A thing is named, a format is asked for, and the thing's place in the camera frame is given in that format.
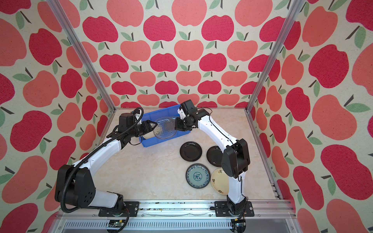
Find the aluminium frame post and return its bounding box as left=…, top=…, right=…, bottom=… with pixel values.
left=47, top=0, right=116, bottom=113
left=245, top=0, right=306, bottom=115

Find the aluminium frame post left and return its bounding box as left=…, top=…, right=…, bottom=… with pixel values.
left=47, top=0, right=116, bottom=113

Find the blue plastic bin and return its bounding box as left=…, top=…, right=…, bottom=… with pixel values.
left=141, top=105, right=190, bottom=148

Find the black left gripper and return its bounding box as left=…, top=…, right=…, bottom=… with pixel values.
left=128, top=120, right=158, bottom=138

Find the aluminium frame post right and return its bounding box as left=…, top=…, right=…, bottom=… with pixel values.
left=245, top=0, right=306, bottom=115

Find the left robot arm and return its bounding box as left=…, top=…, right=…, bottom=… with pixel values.
left=54, top=107, right=157, bottom=214

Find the blue patterned plate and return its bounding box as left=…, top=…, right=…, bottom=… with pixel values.
left=185, top=163, right=211, bottom=189

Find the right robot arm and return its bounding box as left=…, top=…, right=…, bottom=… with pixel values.
left=175, top=100, right=250, bottom=216

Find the cream yellow plate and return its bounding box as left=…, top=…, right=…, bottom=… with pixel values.
left=211, top=168, right=229, bottom=195

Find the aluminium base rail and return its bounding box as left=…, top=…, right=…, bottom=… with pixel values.
left=46, top=200, right=301, bottom=233

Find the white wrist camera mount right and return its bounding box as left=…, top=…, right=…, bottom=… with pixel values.
left=177, top=106, right=187, bottom=120

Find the smoky glass plate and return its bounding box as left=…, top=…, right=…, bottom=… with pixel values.
left=153, top=117, right=177, bottom=140

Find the black plate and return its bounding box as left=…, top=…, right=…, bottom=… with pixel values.
left=207, top=146, right=223, bottom=168
left=179, top=141, right=202, bottom=162

